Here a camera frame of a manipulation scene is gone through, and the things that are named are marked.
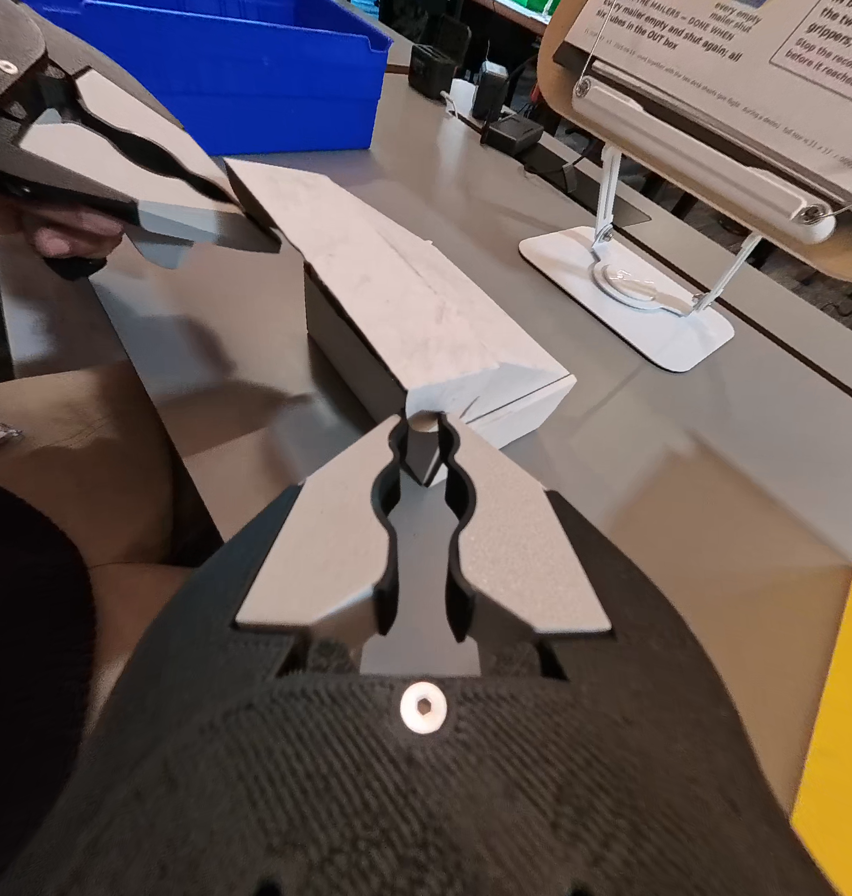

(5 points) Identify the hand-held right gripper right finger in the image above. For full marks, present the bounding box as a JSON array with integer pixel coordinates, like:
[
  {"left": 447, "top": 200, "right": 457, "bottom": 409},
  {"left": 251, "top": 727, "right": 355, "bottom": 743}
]
[{"left": 438, "top": 412, "right": 616, "bottom": 644}]

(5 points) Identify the blue plastic bin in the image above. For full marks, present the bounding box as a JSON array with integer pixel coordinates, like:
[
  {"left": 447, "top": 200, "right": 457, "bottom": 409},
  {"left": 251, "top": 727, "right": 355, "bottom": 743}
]
[{"left": 21, "top": 0, "right": 394, "bottom": 156}]

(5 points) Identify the white cardboard mailer box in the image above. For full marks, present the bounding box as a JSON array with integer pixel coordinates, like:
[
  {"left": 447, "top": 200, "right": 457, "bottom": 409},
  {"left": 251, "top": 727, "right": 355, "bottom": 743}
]
[{"left": 224, "top": 157, "right": 578, "bottom": 489}]

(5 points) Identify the black battery charger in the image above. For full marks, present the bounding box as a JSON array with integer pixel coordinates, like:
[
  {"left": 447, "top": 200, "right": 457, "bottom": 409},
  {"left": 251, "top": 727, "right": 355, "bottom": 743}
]
[{"left": 471, "top": 60, "right": 508, "bottom": 121}]

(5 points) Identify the flat black box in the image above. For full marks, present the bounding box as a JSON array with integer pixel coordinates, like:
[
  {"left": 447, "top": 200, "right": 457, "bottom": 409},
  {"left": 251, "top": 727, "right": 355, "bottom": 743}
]
[{"left": 483, "top": 114, "right": 547, "bottom": 151}]

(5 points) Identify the person's left hand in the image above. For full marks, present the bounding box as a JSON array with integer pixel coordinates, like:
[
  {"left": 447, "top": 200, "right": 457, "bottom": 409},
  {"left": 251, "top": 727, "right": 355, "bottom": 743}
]
[{"left": 0, "top": 185, "right": 126, "bottom": 260}]

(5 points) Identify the person's black sweater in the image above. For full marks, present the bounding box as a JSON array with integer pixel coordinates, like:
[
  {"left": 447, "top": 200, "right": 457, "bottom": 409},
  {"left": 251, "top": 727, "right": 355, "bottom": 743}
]
[{"left": 0, "top": 476, "right": 98, "bottom": 896}]

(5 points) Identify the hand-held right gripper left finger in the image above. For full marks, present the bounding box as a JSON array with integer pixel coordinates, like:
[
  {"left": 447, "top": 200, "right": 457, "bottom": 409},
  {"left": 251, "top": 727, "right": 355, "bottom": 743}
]
[{"left": 234, "top": 415, "right": 408, "bottom": 641}]

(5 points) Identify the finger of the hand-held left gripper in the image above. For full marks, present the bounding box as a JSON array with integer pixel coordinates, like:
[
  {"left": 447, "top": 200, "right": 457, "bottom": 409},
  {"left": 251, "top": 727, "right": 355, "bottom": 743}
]
[
  {"left": 74, "top": 66, "right": 240, "bottom": 205},
  {"left": 13, "top": 119, "right": 283, "bottom": 272}
]

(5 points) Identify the grey desk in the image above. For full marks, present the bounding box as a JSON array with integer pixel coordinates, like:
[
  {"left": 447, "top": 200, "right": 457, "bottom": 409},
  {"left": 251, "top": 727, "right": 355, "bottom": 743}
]
[{"left": 0, "top": 70, "right": 852, "bottom": 820}]

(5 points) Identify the yellow plastic bin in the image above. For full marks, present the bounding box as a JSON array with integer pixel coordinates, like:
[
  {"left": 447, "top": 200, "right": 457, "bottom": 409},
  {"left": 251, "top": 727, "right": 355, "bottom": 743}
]
[{"left": 791, "top": 559, "right": 852, "bottom": 896}]

